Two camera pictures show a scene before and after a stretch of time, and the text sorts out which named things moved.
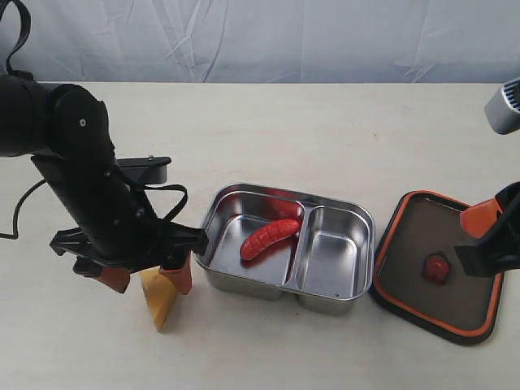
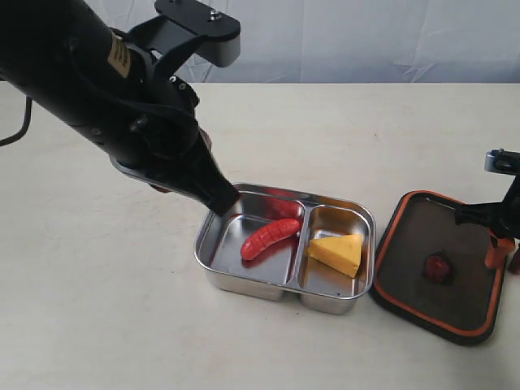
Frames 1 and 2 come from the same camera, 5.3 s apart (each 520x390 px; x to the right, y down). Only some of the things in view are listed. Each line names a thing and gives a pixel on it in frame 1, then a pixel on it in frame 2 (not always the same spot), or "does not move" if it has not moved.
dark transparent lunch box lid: x=415 y=272 does not move
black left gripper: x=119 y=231 -> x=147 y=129
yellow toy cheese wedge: x=161 y=292 -> x=342 y=253
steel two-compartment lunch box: x=327 y=264 does not move
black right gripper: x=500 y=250 -> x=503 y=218
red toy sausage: x=268 y=237 does not move
